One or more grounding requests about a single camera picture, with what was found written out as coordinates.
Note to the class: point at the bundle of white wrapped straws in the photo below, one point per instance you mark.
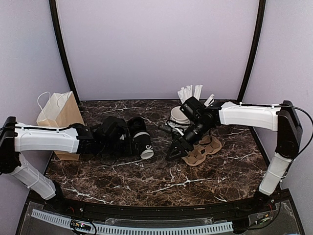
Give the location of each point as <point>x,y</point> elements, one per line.
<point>189,91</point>

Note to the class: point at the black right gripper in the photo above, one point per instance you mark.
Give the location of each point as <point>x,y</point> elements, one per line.
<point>178,143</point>

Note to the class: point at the brown paper bag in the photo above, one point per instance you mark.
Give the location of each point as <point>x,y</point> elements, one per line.
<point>61,110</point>

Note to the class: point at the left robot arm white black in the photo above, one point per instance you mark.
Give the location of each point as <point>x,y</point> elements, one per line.
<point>17,138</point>

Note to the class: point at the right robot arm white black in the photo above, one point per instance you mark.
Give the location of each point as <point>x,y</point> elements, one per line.
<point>281,119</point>

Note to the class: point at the stack of black lids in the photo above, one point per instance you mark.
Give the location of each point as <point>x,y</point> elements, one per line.
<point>136,125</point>

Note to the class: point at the stack of black paper cups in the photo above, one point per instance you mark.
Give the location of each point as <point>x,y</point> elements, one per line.
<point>178,118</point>

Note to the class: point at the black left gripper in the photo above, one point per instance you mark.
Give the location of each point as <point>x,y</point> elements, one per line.
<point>128,147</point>

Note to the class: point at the brown pulp cup carrier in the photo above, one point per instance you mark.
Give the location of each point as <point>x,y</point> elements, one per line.
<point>208,145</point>

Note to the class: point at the grey cable duct rail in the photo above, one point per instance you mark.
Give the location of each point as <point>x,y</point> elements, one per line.
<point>134,227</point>

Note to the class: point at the black enclosure frame post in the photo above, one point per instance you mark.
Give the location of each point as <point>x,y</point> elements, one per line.
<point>253,49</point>

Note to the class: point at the black left frame post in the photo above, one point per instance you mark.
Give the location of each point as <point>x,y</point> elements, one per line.
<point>62,49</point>

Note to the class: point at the black paper coffee cup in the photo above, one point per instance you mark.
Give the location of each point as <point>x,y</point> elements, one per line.
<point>143,145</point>

